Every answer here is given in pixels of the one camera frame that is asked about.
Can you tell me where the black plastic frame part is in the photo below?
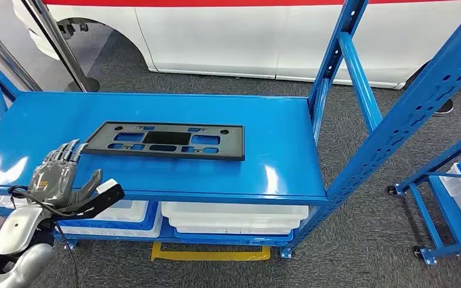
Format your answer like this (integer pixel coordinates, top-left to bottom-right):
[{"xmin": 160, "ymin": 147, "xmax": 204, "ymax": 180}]
[{"xmin": 83, "ymin": 121, "xmax": 246, "ymax": 162}]

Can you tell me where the large blue metal shelf rack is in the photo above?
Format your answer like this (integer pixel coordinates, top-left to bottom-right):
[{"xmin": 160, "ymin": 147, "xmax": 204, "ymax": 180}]
[{"xmin": 0, "ymin": 0, "xmax": 461, "ymax": 260}]

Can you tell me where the chrome stanchion post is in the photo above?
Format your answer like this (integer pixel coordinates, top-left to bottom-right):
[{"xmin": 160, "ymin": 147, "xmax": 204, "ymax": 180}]
[
  {"xmin": 19, "ymin": 0, "xmax": 101, "ymax": 94},
  {"xmin": 0, "ymin": 20, "xmax": 43, "ymax": 92},
  {"xmin": 432, "ymin": 98, "xmax": 454, "ymax": 117}
]

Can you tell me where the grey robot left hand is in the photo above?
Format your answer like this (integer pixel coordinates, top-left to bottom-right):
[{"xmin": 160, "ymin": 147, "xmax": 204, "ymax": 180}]
[{"xmin": 26, "ymin": 139, "xmax": 104, "ymax": 210}]

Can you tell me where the blue wheeled metal rack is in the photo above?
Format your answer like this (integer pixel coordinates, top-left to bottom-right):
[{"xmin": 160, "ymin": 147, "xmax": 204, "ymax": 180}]
[{"xmin": 387, "ymin": 123, "xmax": 461, "ymax": 266}]

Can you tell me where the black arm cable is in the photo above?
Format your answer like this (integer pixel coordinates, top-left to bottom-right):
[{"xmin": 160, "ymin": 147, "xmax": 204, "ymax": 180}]
[{"xmin": 7, "ymin": 184, "xmax": 80, "ymax": 288}]

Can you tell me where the white car body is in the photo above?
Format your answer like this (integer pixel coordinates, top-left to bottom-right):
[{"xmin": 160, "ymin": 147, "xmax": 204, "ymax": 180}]
[{"xmin": 11, "ymin": 0, "xmax": 461, "ymax": 90}]

